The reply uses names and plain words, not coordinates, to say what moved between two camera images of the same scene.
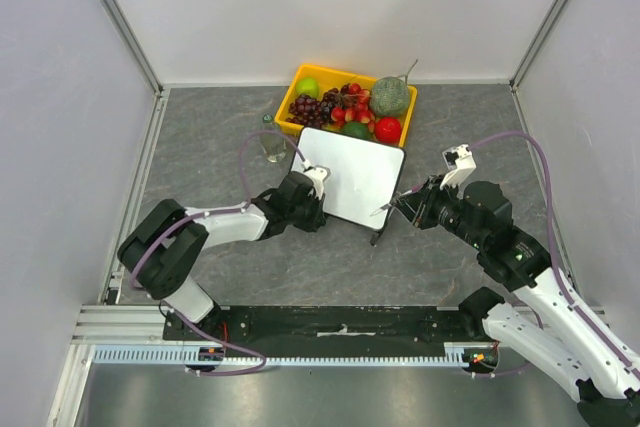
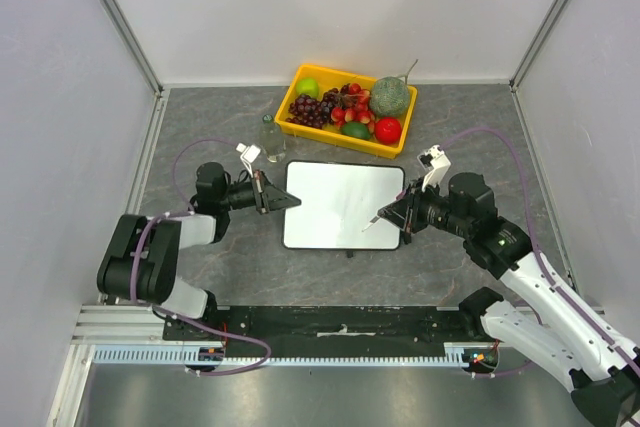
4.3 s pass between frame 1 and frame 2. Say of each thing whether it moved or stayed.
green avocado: stayed
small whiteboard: moved
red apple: stayed
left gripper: moved
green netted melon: stayed
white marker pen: moved
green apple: stayed
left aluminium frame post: stayed
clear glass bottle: stayed
